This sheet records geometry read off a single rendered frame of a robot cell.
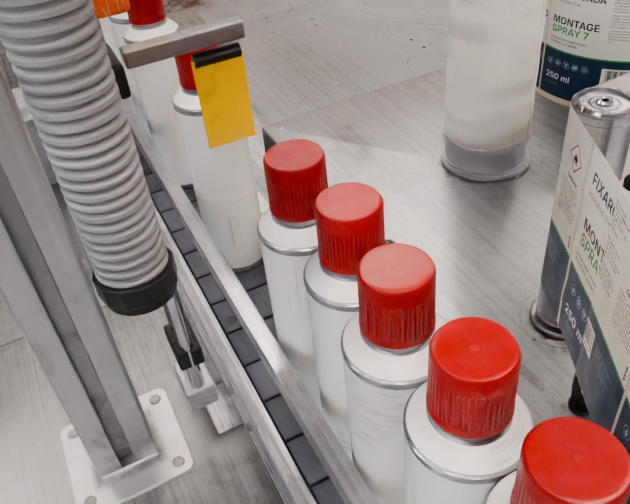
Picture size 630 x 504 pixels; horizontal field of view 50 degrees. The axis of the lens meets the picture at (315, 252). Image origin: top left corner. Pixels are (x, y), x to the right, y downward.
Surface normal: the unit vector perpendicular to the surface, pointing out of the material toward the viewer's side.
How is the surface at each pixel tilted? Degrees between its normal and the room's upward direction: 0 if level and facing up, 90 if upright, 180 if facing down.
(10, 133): 90
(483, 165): 90
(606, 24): 90
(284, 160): 2
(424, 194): 0
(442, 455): 45
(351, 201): 3
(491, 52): 91
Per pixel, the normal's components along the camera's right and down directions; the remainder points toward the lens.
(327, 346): -0.61, 0.55
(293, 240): -0.15, -0.07
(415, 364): 0.11, -0.16
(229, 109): 0.44, 0.55
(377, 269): -0.05, -0.77
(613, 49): -0.37, 0.62
